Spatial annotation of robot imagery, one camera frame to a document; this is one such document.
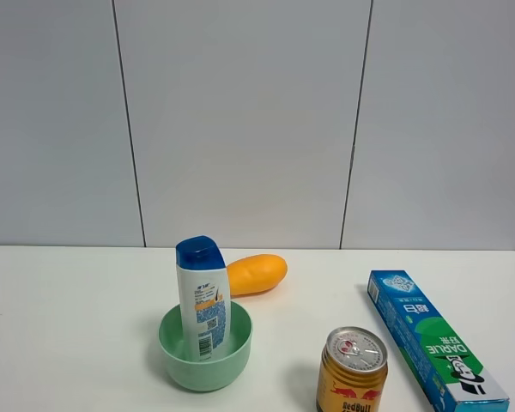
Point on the gold Red Bull can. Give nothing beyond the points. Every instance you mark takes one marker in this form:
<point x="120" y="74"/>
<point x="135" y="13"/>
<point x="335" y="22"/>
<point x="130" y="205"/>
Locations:
<point x="353" y="371"/>

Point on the orange mango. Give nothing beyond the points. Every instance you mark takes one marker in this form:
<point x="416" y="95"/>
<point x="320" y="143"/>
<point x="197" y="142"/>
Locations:
<point x="256" y="274"/>

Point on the blue green toothpaste box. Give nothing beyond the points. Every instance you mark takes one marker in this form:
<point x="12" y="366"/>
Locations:
<point x="448" y="372"/>

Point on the green plastic bowl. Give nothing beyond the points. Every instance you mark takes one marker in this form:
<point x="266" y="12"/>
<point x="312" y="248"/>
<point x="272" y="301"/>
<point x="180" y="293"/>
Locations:
<point x="209" y="375"/>

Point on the white blue-capped shampoo bottle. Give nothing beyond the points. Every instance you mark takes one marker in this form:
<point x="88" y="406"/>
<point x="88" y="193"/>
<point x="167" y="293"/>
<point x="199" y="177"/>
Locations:
<point x="204" y="298"/>

